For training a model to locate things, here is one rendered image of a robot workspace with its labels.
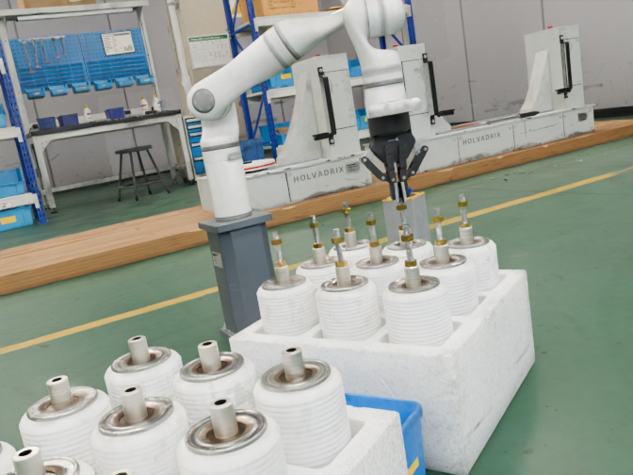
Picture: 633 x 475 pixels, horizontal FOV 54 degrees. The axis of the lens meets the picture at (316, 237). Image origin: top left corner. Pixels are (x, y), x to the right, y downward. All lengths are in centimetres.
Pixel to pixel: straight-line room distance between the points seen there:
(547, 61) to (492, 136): 84
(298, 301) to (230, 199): 54
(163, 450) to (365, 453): 20
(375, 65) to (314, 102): 237
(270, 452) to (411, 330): 38
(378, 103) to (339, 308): 38
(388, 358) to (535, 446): 25
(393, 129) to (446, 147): 267
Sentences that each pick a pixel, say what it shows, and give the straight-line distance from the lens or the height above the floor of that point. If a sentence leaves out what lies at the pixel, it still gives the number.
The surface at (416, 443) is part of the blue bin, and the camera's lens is 88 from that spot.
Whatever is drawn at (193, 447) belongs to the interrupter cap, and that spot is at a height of 25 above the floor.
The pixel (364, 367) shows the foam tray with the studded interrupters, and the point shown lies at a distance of 93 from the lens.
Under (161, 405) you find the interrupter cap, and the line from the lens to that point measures 68.
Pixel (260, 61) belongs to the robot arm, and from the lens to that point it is 145.
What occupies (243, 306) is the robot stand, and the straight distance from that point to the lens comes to 152.
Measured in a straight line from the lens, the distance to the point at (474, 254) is 110.
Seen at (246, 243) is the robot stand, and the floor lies 24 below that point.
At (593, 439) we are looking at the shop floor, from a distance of 102.
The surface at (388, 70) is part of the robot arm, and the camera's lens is 112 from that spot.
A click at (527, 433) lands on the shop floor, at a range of 104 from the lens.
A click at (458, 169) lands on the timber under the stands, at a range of 373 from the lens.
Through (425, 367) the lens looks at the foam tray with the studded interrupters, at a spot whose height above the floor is 16.
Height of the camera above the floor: 52
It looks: 11 degrees down
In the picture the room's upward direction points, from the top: 10 degrees counter-clockwise
